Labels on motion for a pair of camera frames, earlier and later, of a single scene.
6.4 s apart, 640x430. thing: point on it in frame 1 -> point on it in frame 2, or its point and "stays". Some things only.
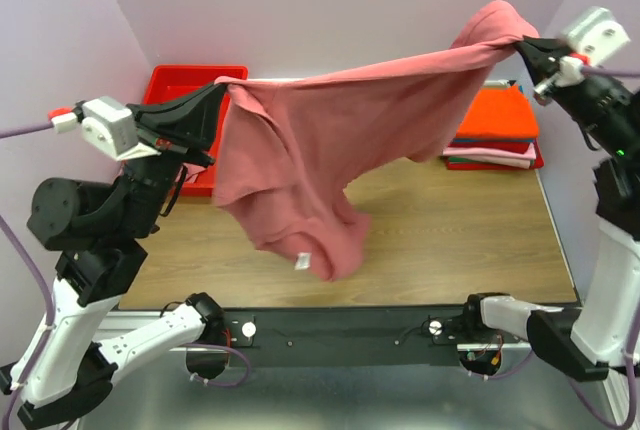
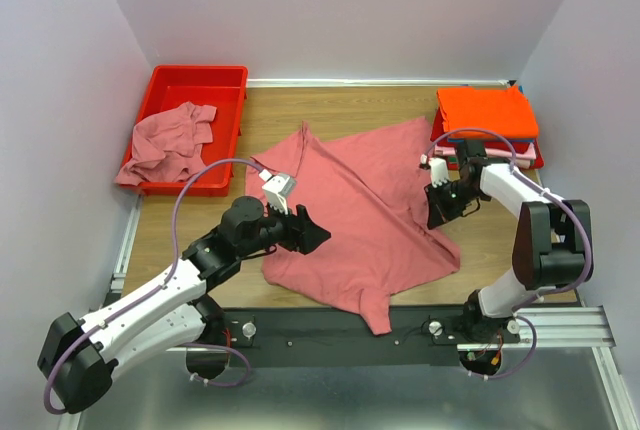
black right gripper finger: [542, 63] -> [435, 216]
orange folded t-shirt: [499, 112] stays
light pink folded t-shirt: [509, 157] stays
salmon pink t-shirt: [287, 147] -> [367, 191]
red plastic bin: [164, 83] stays
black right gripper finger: [555, 45] -> [441, 217]
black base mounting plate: [351, 336] stays
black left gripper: [163, 140] -> [295, 229]
